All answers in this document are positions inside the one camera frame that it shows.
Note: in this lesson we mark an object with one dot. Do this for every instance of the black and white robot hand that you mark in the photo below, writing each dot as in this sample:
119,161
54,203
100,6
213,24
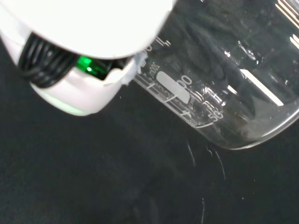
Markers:
81,28

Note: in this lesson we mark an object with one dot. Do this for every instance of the black bench cloth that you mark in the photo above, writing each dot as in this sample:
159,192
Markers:
70,175

